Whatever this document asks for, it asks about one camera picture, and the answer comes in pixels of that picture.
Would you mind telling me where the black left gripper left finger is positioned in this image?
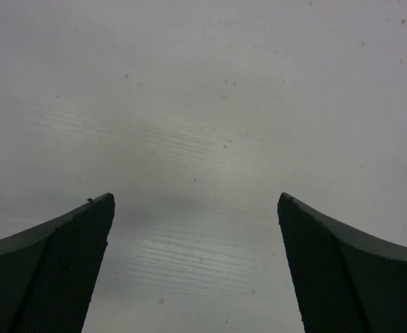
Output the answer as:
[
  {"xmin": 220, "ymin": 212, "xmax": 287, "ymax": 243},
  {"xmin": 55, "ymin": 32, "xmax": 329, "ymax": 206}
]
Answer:
[{"xmin": 0, "ymin": 193, "xmax": 115, "ymax": 332}]

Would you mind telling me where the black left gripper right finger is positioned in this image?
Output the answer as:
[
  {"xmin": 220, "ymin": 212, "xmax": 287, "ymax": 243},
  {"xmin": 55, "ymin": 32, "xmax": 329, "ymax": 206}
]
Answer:
[{"xmin": 277, "ymin": 193, "xmax": 407, "ymax": 332}]

